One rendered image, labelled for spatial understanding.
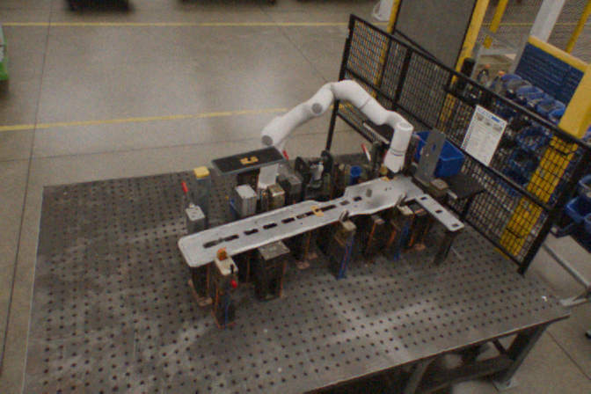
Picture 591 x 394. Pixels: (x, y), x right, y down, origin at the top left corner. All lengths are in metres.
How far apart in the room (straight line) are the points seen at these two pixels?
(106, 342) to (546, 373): 2.62
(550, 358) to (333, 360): 1.83
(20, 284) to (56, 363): 1.37
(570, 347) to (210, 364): 2.50
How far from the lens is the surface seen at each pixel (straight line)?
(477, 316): 2.63
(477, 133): 2.87
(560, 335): 3.84
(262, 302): 2.32
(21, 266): 3.68
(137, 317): 2.32
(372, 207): 2.52
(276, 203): 2.39
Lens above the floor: 2.54
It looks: 36 degrees down
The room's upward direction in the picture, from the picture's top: 9 degrees clockwise
